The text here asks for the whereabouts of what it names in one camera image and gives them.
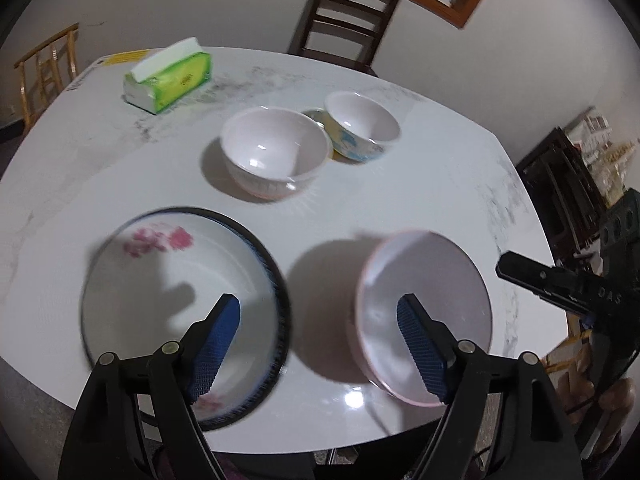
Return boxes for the blue floral plate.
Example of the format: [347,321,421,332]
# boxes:
[82,206,292,431]

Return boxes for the white plate pink flowers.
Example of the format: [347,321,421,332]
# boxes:
[80,210,281,423]

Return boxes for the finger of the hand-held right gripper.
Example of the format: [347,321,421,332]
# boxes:
[495,251,572,311]

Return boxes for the white ribbed bowl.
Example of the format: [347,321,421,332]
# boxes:
[220,106,332,200]

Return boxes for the green tissue box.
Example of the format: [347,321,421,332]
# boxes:
[123,37,213,115]

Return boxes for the bamboo chair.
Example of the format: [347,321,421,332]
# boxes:
[13,22,81,128]

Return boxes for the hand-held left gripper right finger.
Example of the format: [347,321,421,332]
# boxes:
[396,293,583,480]

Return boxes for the person's right hand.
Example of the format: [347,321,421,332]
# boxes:
[555,360,636,431]

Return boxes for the clear plastic bag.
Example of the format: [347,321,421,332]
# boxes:
[597,142,640,206]

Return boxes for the dark wooden cabinet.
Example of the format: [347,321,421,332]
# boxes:
[515,126,608,261]

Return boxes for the folded newspaper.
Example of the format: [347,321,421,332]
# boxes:
[567,106,612,148]

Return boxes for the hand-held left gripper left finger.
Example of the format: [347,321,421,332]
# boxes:
[57,293,242,480]

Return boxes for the white printed bowl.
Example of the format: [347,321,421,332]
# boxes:
[322,91,401,163]

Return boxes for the large pink bowl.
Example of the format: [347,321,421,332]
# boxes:
[346,229,493,407]

